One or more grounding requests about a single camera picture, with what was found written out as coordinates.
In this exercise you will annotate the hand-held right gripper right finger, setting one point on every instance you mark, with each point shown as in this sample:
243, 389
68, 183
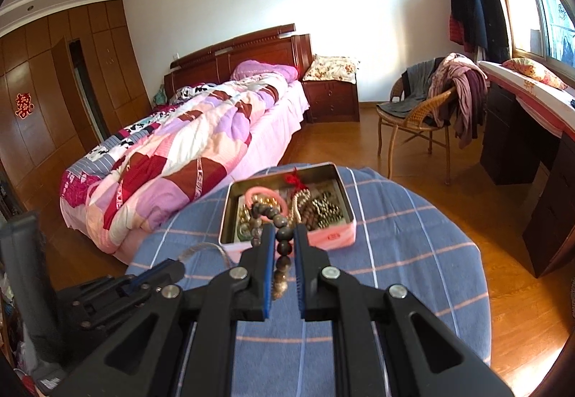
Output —
301, 275

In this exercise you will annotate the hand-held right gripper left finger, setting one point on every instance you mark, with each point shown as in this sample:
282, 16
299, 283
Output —
268, 271

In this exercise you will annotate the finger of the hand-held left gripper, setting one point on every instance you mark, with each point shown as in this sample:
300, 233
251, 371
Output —
157, 273

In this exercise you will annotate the pink tin box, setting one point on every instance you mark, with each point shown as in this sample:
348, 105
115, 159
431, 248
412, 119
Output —
332, 237

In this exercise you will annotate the red tassel ornament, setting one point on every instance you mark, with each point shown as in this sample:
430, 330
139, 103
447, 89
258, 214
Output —
296, 181

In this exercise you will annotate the clear plastic strip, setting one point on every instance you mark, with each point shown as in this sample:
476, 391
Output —
202, 249

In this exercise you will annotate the pink bangle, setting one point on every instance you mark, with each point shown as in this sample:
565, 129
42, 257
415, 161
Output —
265, 189

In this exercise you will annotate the blue striped tablecloth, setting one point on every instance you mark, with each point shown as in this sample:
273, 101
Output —
404, 244

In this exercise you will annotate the patchwork quilt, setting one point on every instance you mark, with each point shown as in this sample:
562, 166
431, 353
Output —
179, 145

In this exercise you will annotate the bed with pink sheet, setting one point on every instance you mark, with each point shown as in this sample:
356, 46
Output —
269, 132

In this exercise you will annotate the wooden nightstand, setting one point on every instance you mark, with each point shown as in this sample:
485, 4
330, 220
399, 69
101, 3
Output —
332, 103

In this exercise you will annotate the teal cloth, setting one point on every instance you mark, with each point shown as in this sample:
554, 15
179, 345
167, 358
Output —
158, 96

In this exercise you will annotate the black white patterned cloth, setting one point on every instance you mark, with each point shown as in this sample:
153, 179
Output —
193, 90

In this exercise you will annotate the wicker chair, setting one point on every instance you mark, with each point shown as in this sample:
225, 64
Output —
422, 118

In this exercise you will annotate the purple pillow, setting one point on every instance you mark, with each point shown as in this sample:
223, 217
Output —
265, 70

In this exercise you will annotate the floral cushion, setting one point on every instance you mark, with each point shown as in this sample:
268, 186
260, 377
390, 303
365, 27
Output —
332, 67

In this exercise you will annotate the grey garment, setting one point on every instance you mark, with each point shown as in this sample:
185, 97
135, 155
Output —
413, 91

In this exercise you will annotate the wooden headboard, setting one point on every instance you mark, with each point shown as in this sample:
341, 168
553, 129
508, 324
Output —
251, 51

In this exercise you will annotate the wooden wardrobe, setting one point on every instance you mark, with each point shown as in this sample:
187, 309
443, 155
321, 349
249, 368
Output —
45, 78

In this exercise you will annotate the pink garment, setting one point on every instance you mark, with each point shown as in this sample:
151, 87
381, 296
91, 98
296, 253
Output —
467, 96

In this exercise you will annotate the dark wooden desk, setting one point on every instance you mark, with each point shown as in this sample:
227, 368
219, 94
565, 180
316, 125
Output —
507, 141

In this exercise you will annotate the pink white bench pad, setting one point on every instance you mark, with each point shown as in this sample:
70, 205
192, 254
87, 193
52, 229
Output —
539, 105

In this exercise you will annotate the floral pillow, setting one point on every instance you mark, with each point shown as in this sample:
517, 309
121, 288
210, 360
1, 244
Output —
534, 71

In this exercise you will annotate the hanging dark coats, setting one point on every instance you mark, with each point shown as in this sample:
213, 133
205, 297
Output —
480, 10

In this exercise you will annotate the red wall decoration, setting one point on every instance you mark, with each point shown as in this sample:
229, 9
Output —
24, 106

